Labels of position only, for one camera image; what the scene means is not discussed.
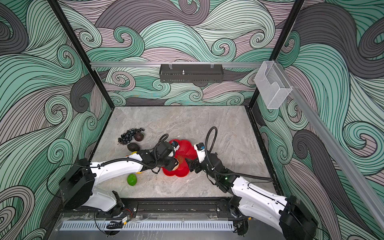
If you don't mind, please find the red flower-shaped fruit bowl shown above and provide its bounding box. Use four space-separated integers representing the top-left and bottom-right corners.
162 139 198 178

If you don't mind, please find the beige garlic bulb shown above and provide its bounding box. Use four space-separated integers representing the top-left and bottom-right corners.
176 156 185 169

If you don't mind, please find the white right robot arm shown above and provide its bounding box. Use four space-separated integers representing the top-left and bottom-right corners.
186 151 318 240

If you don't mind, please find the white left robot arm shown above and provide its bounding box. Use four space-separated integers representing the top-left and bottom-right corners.
59 141 179 218

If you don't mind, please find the dark avocado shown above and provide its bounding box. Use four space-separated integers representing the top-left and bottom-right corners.
127 143 141 152

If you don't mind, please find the green lime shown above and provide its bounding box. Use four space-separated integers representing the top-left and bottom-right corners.
127 174 138 186

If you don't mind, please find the black grape bunch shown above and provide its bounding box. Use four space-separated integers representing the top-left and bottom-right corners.
117 128 145 145

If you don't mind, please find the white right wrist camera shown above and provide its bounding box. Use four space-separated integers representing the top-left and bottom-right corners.
194 143 206 163

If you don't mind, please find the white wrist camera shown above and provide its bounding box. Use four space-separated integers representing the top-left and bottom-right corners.
171 141 180 151
194 143 206 163

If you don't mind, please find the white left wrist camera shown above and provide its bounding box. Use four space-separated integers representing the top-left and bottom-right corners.
171 141 180 151

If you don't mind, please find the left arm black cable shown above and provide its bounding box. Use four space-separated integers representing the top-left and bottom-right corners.
45 133 170 199

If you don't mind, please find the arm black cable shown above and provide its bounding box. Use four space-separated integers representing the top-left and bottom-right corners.
204 126 272 182
45 133 170 199

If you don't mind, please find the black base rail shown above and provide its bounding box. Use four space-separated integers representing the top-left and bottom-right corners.
56 197 298 220

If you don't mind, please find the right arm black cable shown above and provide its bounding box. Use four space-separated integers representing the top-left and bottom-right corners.
204 126 272 182

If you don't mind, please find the black perforated wall tray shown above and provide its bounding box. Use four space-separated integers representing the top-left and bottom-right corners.
159 65 224 84

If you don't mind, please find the white slotted cable duct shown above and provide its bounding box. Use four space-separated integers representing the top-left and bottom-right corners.
59 220 234 232

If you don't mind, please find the aluminium rail back wall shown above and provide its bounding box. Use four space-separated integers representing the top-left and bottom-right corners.
90 61 262 69

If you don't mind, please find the aluminium rail wall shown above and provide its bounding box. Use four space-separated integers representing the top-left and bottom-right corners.
273 61 384 230
90 61 262 69

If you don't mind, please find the clear plastic wall bin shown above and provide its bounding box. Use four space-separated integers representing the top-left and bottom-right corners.
255 61 292 110

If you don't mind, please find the black frame post left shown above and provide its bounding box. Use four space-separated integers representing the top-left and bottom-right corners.
47 0 115 111

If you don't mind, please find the black frame post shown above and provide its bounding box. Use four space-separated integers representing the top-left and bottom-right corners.
47 0 115 111
248 0 305 110

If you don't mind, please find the aluminium rail right wall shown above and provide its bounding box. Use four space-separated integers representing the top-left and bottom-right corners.
273 61 384 230

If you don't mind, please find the black frame post right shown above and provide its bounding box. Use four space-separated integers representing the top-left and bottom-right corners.
248 0 305 110

